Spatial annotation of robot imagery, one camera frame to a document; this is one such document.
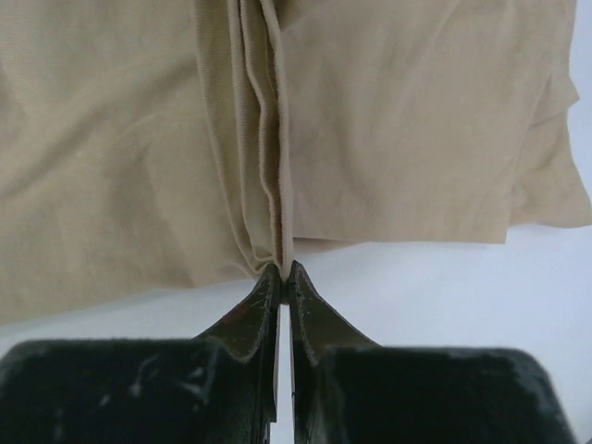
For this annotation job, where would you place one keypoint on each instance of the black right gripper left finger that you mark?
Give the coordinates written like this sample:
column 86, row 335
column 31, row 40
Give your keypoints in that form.
column 249, row 332

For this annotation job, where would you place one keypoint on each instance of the beige t shirt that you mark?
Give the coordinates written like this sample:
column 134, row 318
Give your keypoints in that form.
column 176, row 144

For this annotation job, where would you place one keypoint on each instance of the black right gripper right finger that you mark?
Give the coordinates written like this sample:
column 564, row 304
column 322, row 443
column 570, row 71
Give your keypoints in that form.
column 315, row 327

